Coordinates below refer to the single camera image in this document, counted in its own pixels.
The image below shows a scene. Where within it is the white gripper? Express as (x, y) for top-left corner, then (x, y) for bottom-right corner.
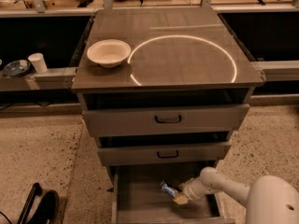
(173, 177), (206, 205)

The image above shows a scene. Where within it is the blue silver redbull can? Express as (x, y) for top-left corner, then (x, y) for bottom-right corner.
(160, 181), (178, 198)

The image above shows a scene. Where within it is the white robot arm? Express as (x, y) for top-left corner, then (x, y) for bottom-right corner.
(174, 167), (299, 224)

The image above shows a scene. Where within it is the bottom grey open drawer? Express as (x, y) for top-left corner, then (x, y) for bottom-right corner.
(111, 161), (235, 224)

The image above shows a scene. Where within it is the middle grey drawer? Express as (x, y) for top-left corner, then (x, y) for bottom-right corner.
(98, 142), (231, 166)

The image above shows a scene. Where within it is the top grey drawer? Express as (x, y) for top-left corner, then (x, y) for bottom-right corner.
(82, 104), (249, 137)

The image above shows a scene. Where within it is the grey drawer cabinet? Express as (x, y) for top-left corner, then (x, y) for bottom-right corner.
(71, 7), (265, 224)

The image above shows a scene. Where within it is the black shoe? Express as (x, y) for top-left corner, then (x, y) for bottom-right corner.
(26, 190), (59, 224)

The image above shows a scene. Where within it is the black chair leg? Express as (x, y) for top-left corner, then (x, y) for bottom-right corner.
(17, 182), (42, 224)

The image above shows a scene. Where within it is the white paper bowl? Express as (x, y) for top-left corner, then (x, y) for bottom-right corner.
(87, 39), (131, 68)

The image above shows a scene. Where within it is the white paper cup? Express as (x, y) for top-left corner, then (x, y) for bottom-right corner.
(28, 52), (48, 73)

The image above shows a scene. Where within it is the dark blue plate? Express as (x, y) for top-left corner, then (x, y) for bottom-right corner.
(3, 60), (31, 77)

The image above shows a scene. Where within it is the black middle drawer handle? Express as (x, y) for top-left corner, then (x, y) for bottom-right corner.
(157, 150), (179, 159)

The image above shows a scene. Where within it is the black drawer handle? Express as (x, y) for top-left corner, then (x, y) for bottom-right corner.
(154, 115), (182, 124)
(157, 150), (179, 159)

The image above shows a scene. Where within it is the black top drawer handle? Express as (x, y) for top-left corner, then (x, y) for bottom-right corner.
(154, 115), (182, 124)

